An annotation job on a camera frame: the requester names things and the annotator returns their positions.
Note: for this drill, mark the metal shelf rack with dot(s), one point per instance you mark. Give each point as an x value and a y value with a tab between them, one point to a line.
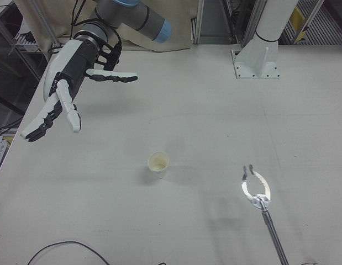
21	38

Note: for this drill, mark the white pedestal column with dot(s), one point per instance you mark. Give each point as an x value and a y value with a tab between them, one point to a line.
270	22

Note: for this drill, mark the beige cloth cover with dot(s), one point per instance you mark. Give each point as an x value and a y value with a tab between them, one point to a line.
184	27

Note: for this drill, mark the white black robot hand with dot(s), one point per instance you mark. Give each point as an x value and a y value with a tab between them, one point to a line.
76	58

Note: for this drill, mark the aluminium frame structure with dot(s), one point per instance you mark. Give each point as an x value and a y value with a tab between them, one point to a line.
199	22

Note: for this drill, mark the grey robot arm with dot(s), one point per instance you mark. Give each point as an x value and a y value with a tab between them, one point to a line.
148	16

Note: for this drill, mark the white paper cup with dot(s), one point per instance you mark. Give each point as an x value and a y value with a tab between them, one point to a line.
158	165

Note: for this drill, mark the white labelled box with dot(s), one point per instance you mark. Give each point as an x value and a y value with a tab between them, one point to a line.
0	151

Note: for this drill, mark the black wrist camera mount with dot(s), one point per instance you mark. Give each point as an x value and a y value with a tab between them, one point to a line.
111	55

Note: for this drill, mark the metal reacher grabber tool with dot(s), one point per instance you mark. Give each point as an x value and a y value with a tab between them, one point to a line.
260	199

